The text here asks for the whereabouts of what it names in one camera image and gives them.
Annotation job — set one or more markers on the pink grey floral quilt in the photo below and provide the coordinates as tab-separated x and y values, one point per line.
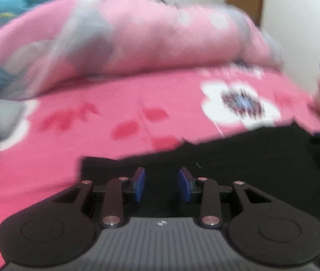
148	39

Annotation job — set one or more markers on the teal patterned cloth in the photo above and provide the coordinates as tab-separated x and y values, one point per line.
7	5

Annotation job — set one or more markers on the black shirt with white print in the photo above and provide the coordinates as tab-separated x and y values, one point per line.
247	161

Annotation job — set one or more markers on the pink floral bed blanket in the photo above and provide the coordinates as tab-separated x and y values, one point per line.
64	146

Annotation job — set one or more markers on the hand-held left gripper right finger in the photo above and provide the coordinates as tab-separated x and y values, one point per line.
184	186

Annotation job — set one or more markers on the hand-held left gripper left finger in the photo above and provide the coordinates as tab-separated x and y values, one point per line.
139	185

